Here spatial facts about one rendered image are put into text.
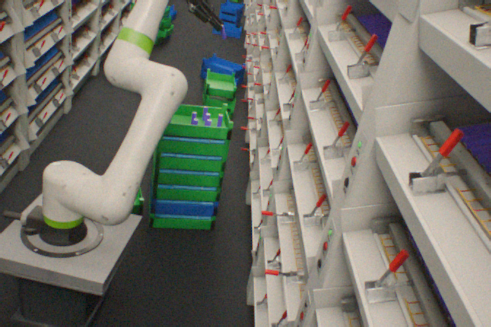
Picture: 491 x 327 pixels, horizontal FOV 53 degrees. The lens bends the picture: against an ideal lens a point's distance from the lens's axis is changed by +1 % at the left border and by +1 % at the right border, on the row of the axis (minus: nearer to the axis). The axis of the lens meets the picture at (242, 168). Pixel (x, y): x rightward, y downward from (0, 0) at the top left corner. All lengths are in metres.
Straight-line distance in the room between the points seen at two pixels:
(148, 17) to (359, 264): 1.11
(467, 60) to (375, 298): 0.36
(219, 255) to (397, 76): 1.55
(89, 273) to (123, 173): 0.32
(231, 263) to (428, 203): 1.58
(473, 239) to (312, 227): 0.65
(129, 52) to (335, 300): 1.00
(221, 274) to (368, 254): 1.31
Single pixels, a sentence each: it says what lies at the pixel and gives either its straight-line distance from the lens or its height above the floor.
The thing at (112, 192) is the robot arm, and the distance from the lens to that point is 1.48.
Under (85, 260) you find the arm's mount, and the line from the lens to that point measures 1.61.
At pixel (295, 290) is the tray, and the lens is 1.31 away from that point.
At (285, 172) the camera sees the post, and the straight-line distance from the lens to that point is 1.63.
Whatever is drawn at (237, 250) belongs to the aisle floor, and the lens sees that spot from 2.23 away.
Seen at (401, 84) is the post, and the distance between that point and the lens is 0.78.
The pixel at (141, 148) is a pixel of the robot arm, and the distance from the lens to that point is 1.50.
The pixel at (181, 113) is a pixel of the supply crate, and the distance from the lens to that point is 2.20.
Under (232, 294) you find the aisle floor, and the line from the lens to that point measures 2.03.
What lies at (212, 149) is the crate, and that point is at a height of 0.43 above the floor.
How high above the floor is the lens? 1.41
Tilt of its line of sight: 30 degrees down
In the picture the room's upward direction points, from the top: 12 degrees clockwise
